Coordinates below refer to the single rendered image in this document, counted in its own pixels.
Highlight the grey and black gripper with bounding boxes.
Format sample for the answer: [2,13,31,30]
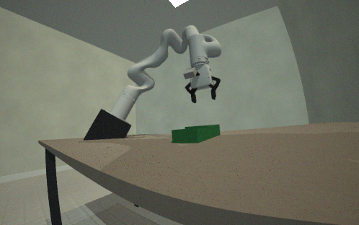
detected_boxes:
[185,63,221,103]

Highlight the green bin with label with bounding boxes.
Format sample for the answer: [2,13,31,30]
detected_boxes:
[172,125,221,144]

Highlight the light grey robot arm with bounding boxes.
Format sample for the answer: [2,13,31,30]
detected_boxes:
[106,25,221,121]

